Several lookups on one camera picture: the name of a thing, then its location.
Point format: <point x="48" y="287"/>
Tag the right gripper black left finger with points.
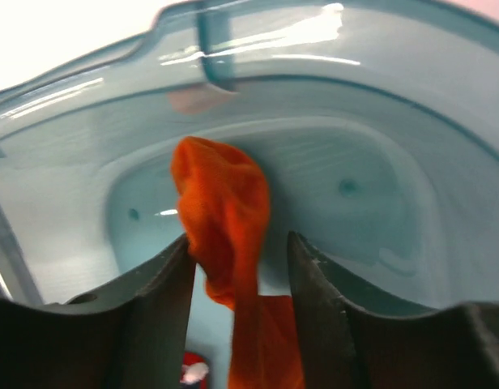
<point x="127" y="333"/>

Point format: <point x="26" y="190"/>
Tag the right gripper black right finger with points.
<point x="352" y="334"/>

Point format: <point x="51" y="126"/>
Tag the red white patterned sock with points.
<point x="195" y="372"/>

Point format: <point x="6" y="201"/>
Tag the blue plastic basin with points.
<point x="375" y="123"/>

